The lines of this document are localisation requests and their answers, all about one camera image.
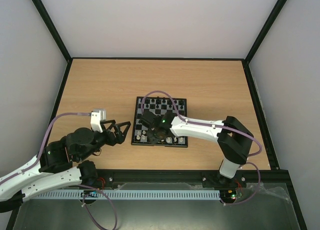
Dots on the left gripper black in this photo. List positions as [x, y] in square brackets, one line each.
[113, 141]

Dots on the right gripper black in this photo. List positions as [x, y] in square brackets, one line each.
[147, 117]

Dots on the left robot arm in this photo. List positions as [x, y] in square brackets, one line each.
[62, 163]

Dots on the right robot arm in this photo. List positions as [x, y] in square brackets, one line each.
[233, 138]

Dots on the black and white chessboard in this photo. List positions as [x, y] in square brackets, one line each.
[159, 106]

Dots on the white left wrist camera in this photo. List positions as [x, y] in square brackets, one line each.
[96, 117]

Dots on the light blue cable duct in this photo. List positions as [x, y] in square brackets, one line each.
[132, 194]

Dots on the black aluminium frame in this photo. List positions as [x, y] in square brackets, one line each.
[274, 175]

